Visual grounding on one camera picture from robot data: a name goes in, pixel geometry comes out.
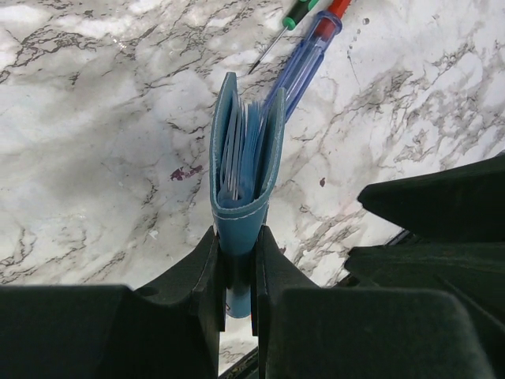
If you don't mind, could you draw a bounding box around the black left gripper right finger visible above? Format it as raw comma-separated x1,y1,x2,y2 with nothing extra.
252,228,496,378

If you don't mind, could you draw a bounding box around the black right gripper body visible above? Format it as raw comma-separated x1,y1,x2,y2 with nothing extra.
345,155,504,378

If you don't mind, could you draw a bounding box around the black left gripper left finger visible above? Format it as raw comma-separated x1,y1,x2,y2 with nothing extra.
1,230,224,378

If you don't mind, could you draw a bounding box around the blue leather card holder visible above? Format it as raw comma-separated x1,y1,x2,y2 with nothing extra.
209,72,286,318

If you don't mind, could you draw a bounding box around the blue transparent handle screwdriver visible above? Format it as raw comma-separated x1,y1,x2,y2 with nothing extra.
264,0,350,120

